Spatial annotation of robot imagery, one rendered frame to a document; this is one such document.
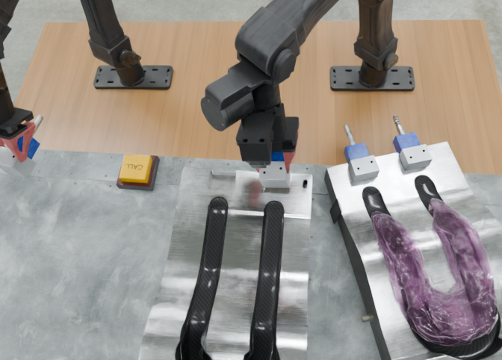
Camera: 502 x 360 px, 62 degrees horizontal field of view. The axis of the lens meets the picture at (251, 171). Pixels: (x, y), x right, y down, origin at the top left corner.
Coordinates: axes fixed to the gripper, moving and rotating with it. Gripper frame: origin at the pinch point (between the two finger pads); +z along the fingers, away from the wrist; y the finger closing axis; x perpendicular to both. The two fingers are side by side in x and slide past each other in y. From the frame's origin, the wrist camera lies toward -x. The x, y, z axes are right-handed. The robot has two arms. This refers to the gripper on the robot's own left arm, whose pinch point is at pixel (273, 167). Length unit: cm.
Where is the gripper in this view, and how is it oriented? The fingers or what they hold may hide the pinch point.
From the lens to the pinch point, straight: 78.1
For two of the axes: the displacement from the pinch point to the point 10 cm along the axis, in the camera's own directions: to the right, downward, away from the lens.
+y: 9.7, 0.1, -2.3
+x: 1.8, -6.7, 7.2
